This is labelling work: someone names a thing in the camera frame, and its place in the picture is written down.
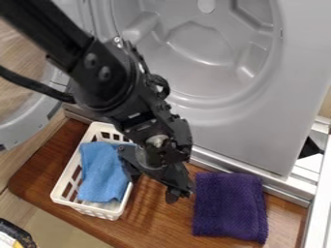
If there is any grey washing machine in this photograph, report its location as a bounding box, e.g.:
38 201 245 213
0 0 331 208

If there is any light blue cloth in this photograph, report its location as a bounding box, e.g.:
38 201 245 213
75 140 134 204

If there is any dark blue cloth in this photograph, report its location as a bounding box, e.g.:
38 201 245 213
190 171 271 245

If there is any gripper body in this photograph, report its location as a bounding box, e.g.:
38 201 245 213
114 111 195 171

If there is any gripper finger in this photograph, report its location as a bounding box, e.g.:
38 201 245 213
145 162 196 205
116 143 145 182

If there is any white tray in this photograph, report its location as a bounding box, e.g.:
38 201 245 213
48 121 136 223

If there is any black cable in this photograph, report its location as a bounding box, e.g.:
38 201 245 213
0 65 78 105

